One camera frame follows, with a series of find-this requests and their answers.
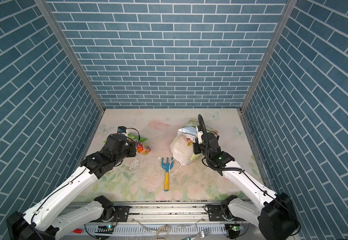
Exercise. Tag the illustrated paper gift bag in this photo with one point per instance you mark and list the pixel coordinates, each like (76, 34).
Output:
(182, 145)

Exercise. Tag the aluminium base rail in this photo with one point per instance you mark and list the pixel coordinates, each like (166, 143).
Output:
(186, 212)

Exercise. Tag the red handled tool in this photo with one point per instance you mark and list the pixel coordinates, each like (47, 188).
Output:
(77, 231)

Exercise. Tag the white slotted cable duct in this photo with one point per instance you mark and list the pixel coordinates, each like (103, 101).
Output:
(131, 230)

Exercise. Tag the blue yellow toy rake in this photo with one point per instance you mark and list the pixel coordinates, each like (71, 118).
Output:
(167, 166)

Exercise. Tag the green chips bag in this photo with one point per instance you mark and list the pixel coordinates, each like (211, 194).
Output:
(138, 138)

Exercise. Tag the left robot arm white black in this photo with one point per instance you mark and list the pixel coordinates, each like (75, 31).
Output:
(44, 220)

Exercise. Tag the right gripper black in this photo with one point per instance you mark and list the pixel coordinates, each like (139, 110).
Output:
(196, 149)

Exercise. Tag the orange snack packet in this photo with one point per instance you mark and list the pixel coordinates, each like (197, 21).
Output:
(142, 148)

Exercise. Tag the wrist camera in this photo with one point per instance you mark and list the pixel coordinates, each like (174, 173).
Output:
(199, 135)
(122, 130)

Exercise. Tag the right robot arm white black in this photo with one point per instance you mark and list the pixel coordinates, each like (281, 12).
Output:
(271, 212)

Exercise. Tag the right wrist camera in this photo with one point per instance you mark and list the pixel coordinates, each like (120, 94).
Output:
(199, 135)

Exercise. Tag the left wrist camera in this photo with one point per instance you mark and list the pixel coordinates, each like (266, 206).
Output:
(122, 130)

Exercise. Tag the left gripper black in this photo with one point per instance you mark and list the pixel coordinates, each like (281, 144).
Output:
(132, 146)

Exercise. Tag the metal fork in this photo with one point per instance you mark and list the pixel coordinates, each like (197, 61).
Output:
(202, 234)

